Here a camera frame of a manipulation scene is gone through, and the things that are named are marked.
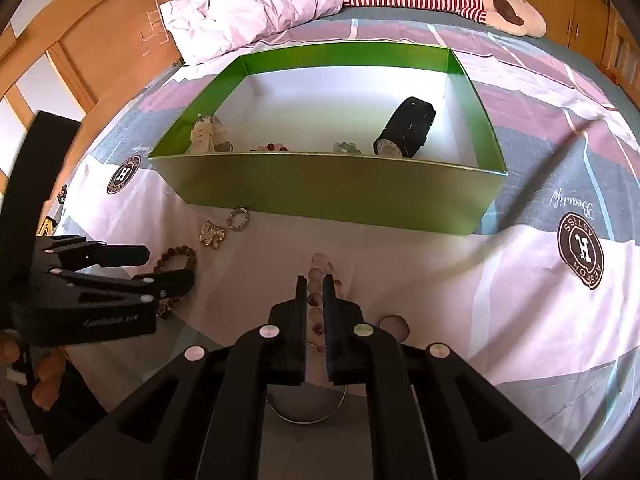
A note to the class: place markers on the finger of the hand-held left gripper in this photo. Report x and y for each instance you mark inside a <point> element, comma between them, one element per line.
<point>125,256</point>
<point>172,282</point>

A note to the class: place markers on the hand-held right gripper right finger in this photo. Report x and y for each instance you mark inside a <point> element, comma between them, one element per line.
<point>328,330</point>

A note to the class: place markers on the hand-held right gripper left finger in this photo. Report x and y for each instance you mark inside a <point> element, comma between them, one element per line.
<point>301,330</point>

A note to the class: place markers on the green cardboard box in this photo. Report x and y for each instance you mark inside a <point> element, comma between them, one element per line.
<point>325,195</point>

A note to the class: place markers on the cream wrist watch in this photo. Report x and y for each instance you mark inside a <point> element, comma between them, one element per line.
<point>205,135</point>

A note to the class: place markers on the small green pendant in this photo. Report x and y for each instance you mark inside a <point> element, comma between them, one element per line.
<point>345,147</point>

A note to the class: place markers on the black wrist watch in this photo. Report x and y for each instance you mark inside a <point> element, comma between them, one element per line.
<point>410,125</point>

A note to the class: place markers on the person's left hand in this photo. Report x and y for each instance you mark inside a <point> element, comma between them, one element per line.
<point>47,370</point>

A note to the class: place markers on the gold flower brooch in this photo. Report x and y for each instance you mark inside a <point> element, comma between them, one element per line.
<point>212,234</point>

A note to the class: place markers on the thin silver bangle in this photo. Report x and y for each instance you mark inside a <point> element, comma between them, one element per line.
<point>300,421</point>

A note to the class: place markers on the printed striped bed sheet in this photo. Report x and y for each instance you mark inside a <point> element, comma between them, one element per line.
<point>525,310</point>

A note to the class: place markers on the wooden headboard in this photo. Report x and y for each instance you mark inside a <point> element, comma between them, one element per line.
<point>100,45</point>

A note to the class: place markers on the pink pillow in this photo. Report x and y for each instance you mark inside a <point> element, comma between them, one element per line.
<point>250,5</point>

